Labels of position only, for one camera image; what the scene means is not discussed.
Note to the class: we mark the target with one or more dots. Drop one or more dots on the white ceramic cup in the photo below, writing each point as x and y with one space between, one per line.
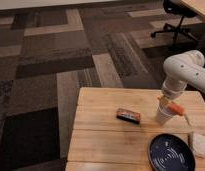
163 115

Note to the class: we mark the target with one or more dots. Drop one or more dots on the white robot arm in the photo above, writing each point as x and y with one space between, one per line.
181 70

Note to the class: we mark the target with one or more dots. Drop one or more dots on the wooden desk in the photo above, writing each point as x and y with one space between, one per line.
197 5

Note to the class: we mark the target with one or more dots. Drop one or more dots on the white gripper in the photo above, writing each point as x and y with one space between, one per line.
173 88

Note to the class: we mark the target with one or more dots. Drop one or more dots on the dark blue plate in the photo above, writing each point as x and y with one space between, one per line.
167 152

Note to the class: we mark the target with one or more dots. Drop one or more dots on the brown black rectangular block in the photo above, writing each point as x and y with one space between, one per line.
128 115

